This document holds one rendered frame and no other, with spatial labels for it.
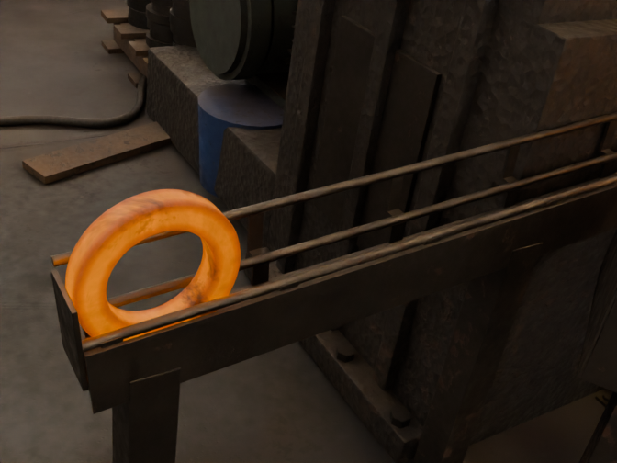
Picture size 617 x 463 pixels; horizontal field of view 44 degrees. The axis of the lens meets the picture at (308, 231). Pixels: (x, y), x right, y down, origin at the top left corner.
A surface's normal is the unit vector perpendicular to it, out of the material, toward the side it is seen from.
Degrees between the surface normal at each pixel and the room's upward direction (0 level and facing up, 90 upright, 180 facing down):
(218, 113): 0
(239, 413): 0
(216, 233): 90
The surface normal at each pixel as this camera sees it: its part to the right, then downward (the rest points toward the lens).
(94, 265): 0.53, 0.52
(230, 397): 0.14, -0.83
